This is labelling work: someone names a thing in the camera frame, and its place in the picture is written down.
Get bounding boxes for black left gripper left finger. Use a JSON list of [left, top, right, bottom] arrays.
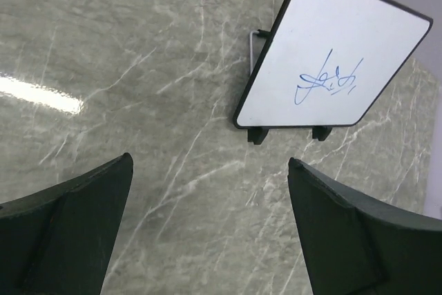
[[1, 153, 133, 294]]

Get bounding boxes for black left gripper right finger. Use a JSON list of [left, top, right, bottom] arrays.
[[287, 158, 441, 294]]

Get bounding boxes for small black-framed whiteboard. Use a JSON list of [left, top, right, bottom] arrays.
[[233, 0, 433, 129]]

